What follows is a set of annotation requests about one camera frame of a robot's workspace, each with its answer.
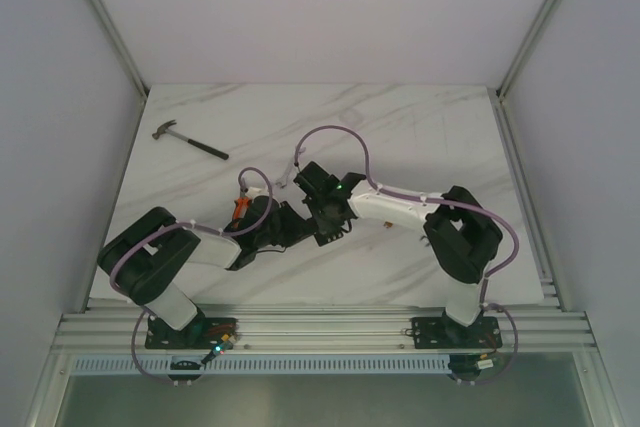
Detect black fuse box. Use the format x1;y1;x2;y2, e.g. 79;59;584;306
314;228;345;247

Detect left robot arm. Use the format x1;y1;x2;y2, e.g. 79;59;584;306
97;195;317;349

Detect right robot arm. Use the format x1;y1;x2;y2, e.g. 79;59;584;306
294;162;503;346

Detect silver wrench centre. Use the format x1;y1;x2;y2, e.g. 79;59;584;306
273;155;295;189

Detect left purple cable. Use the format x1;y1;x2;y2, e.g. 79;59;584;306
108;166;274;388

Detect orange handled pliers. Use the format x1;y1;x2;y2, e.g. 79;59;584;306
232;187;251;220

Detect black handled hammer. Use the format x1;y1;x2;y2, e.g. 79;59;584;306
151;120;230;161

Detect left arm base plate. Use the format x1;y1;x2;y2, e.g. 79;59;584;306
145;316;237;350

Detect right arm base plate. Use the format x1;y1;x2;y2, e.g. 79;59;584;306
404;314;503;350

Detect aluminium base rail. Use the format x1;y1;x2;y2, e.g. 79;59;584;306
51;302;596;375

